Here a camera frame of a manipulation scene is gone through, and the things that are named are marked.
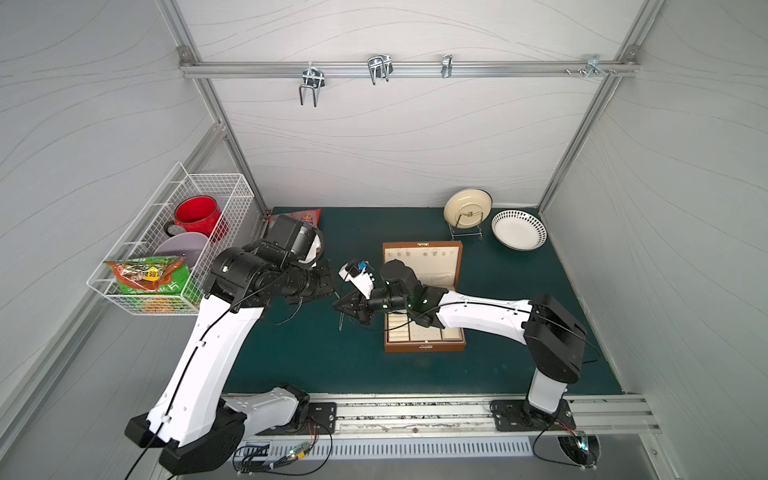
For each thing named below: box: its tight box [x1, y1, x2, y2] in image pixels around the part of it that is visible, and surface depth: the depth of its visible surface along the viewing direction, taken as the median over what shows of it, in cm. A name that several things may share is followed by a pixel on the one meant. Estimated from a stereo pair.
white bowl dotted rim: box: [491, 209, 548, 251], surface depth 115 cm
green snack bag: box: [103, 256, 191, 295], surface depth 55 cm
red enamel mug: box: [164, 194, 229, 242], surface depth 67 cm
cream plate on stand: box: [444, 188, 493, 229], surface depth 104 cm
